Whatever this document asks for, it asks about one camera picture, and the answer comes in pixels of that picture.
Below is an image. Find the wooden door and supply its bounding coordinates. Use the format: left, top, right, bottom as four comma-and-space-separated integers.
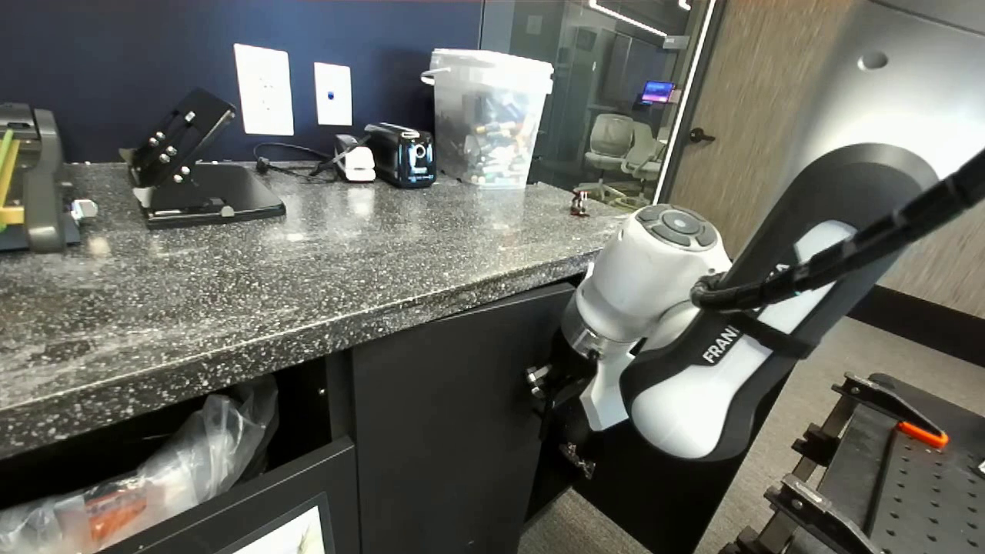
667, 0, 864, 259

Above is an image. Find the small white wall plate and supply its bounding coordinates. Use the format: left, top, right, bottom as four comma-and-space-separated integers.
312, 59, 357, 129

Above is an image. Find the clear plastic tub with lid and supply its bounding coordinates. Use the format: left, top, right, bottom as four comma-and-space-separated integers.
417, 48, 556, 191

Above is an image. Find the large white wall outlet plate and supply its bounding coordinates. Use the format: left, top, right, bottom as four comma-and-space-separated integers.
229, 39, 297, 138

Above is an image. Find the black cabinet door with handle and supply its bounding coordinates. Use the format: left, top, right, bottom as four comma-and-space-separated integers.
346, 281, 577, 554

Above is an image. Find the black cabinet with granite top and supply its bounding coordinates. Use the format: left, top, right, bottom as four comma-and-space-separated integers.
0, 158, 641, 554

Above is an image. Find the black tape dispenser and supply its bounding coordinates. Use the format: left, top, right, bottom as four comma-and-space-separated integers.
362, 121, 440, 191

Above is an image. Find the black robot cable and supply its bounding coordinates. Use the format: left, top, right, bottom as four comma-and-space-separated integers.
690, 150, 985, 311

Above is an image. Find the small white charger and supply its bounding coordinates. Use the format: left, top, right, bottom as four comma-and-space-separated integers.
333, 133, 377, 188

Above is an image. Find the clear plastic bag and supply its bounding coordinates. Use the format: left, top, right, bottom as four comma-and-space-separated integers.
0, 380, 283, 554

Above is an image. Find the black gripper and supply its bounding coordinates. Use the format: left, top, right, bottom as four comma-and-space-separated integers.
523, 335, 603, 481

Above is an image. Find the black perforated table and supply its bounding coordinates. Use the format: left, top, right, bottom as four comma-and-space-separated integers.
716, 370, 985, 554

